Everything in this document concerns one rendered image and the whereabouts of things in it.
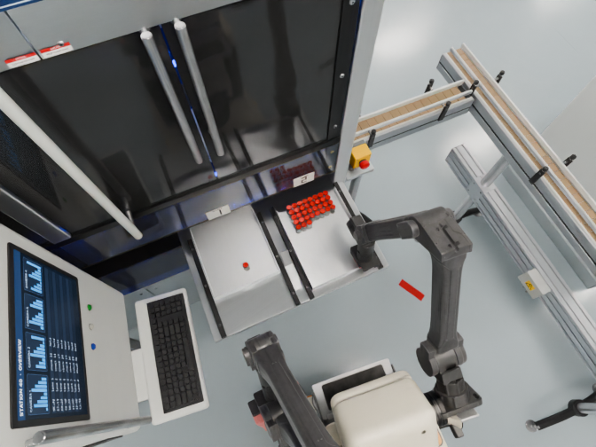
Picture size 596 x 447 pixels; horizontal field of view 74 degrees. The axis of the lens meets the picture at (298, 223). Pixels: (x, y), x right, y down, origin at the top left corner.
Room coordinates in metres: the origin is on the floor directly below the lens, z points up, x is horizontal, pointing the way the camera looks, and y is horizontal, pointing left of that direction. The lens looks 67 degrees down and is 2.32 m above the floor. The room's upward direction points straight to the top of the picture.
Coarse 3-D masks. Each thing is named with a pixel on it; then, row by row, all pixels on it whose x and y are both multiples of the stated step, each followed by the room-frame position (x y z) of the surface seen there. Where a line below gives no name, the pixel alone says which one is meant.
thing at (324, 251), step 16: (336, 192) 0.75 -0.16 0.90; (336, 208) 0.69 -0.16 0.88; (288, 224) 0.62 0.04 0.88; (320, 224) 0.62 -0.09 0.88; (336, 224) 0.62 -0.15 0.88; (304, 240) 0.55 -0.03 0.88; (320, 240) 0.55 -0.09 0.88; (336, 240) 0.55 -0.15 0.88; (352, 240) 0.55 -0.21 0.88; (304, 256) 0.49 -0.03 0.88; (320, 256) 0.49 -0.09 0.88; (336, 256) 0.48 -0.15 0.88; (352, 256) 0.48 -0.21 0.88; (304, 272) 0.42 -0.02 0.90; (320, 272) 0.42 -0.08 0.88; (336, 272) 0.42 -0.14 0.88
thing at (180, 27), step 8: (176, 24) 0.59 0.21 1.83; (184, 24) 0.59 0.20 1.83; (176, 32) 0.58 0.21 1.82; (184, 32) 0.58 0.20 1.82; (184, 40) 0.58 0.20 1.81; (184, 48) 0.58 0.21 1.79; (184, 56) 0.58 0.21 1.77; (192, 56) 0.58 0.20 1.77; (192, 64) 0.58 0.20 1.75; (192, 72) 0.58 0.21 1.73; (192, 80) 0.58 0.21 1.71; (200, 80) 0.59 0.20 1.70; (200, 88) 0.58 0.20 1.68; (200, 96) 0.58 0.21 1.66; (200, 104) 0.58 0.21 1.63; (208, 104) 0.59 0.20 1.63; (208, 112) 0.58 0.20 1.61; (208, 120) 0.58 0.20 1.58; (208, 128) 0.58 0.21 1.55; (216, 128) 0.59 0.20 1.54; (216, 136) 0.58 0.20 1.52; (216, 144) 0.58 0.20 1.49; (216, 152) 0.58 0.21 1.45
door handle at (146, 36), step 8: (144, 32) 0.57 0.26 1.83; (144, 40) 0.56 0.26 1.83; (152, 40) 0.56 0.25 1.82; (152, 48) 0.56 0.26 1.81; (152, 56) 0.56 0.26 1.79; (160, 56) 0.57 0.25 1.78; (160, 64) 0.56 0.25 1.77; (160, 72) 0.56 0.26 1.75; (160, 80) 0.56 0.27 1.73; (168, 80) 0.56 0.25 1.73; (168, 88) 0.56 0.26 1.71; (168, 96) 0.56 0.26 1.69; (176, 96) 0.57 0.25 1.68; (176, 104) 0.56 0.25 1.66; (176, 112) 0.56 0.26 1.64; (184, 120) 0.56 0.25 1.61; (184, 128) 0.56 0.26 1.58; (184, 136) 0.56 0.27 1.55; (192, 136) 0.57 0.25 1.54; (192, 144) 0.56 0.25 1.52; (192, 152) 0.56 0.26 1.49; (200, 160) 0.56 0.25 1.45
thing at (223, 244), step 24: (240, 216) 0.65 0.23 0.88; (192, 240) 0.54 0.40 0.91; (216, 240) 0.55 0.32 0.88; (240, 240) 0.55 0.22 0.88; (264, 240) 0.55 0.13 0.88; (216, 264) 0.45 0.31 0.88; (240, 264) 0.45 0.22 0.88; (264, 264) 0.45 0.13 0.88; (216, 288) 0.36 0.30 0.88; (240, 288) 0.36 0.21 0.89
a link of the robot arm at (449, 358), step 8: (448, 352) 0.10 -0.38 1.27; (440, 360) 0.08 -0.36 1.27; (448, 360) 0.08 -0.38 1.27; (456, 360) 0.08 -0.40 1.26; (440, 368) 0.06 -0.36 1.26; (448, 368) 0.06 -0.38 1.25; (456, 368) 0.06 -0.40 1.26; (440, 376) 0.04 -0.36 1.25; (448, 376) 0.04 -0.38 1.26; (456, 376) 0.04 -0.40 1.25
